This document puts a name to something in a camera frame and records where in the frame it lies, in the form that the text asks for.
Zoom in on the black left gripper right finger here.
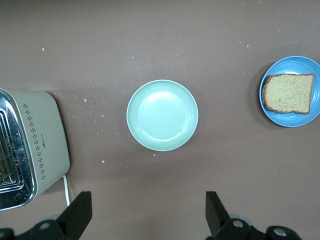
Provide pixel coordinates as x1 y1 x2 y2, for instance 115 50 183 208
205 191 301 240

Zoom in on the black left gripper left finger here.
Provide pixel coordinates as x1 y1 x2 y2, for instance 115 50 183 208
0 191 93 240

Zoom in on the brown bread slice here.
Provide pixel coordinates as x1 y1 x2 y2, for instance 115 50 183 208
262 73 315 115

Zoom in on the light green plate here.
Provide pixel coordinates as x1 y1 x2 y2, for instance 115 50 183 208
126 79 199 152

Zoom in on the blue plate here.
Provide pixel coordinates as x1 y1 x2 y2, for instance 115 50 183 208
259 55 320 128

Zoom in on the beige chrome toaster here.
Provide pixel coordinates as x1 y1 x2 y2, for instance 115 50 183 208
0 87 71 211

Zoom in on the white toaster power cable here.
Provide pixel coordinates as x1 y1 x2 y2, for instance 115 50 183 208
62 174 71 208

